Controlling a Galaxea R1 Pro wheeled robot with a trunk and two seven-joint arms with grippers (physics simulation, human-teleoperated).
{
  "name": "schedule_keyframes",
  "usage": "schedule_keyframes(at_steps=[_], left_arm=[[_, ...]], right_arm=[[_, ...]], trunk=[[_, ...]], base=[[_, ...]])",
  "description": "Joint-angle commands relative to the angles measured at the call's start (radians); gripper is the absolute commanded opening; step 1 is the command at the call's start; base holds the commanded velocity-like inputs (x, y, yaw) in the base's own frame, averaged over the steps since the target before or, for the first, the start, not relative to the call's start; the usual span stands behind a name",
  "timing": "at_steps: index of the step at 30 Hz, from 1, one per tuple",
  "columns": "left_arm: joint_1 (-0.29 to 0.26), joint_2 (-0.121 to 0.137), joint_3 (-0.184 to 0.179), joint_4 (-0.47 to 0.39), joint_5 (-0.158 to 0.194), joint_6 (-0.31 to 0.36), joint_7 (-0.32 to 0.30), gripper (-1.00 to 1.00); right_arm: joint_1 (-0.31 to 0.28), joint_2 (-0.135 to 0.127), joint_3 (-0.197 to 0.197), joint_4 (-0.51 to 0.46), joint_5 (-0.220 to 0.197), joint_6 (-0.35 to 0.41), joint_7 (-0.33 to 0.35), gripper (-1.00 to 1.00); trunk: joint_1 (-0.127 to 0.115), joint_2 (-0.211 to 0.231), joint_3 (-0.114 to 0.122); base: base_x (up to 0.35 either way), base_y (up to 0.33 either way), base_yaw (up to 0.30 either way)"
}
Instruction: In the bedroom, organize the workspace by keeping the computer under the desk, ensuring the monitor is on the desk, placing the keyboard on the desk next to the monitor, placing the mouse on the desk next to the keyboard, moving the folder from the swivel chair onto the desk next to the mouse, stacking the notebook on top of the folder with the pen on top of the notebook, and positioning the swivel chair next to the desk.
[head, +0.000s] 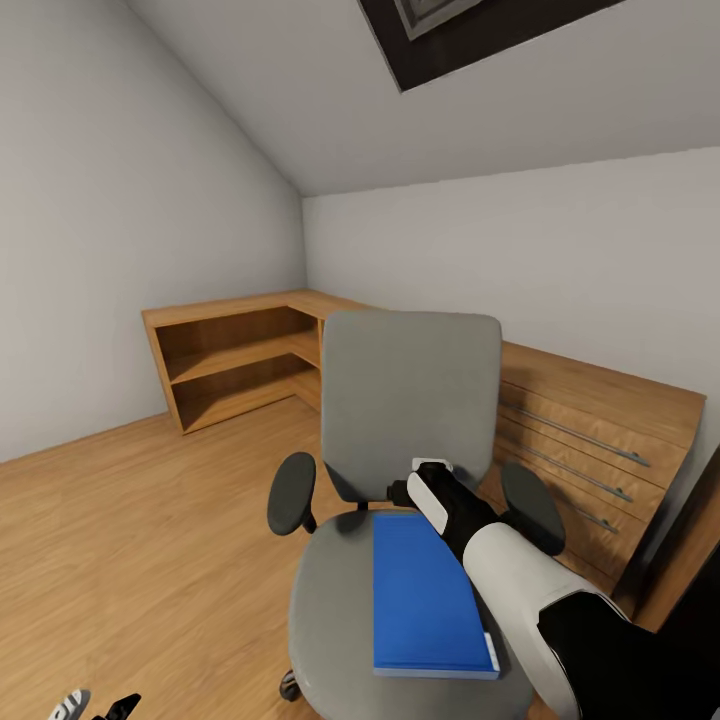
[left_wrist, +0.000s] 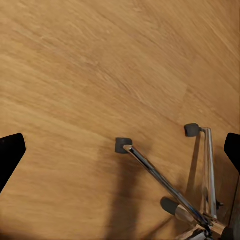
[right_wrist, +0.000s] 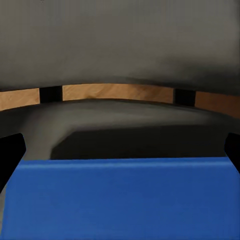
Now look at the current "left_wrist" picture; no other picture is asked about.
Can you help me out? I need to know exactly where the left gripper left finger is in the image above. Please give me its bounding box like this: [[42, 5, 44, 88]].
[[0, 133, 26, 193]]

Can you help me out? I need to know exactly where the swivel chair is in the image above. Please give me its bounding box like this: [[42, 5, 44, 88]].
[[114, 123, 240, 240]]

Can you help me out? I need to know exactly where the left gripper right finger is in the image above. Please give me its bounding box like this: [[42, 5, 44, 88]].
[[224, 133, 240, 173]]

